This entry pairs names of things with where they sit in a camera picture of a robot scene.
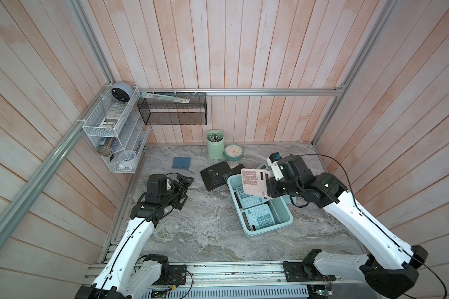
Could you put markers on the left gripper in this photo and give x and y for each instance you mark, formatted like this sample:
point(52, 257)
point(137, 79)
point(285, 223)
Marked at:
point(182, 189)

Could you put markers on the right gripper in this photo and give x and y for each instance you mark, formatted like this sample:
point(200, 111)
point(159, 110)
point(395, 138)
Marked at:
point(273, 192)

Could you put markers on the mint green storage box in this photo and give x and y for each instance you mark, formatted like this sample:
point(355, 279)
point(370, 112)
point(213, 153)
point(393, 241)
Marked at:
point(278, 206)

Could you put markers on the small teal calculator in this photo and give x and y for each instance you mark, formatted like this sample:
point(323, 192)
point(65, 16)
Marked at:
point(259, 217)

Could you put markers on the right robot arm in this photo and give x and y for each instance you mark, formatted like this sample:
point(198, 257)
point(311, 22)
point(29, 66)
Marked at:
point(391, 265)

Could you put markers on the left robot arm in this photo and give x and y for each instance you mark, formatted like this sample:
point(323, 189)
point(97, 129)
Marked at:
point(144, 218)

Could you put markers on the large teal calculator right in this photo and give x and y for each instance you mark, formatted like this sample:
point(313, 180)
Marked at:
point(264, 167)

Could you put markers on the black calculator face down large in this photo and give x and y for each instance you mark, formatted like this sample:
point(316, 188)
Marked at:
point(214, 176)

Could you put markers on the black calculator face down small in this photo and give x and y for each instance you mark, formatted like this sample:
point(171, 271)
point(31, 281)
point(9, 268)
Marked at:
point(234, 171)

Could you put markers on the white mug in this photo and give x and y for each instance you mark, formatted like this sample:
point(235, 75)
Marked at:
point(126, 160)

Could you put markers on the green pen cup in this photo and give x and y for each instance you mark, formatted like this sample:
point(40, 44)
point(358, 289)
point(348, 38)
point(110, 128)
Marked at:
point(215, 144)

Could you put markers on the ruler on basket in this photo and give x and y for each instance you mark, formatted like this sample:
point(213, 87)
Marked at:
point(159, 98)

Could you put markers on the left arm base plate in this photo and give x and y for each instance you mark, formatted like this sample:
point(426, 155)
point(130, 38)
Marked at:
point(174, 275)

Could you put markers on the white wire shelf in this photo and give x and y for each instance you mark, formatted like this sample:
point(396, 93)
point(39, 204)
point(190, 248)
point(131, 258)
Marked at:
point(113, 126)

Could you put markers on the black wire basket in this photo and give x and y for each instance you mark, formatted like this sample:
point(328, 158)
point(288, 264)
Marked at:
point(194, 113)

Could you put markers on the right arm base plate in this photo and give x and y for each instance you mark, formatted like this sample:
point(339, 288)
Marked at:
point(302, 272)

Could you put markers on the aluminium front rail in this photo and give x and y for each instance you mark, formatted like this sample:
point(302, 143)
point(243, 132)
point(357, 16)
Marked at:
point(207, 274)

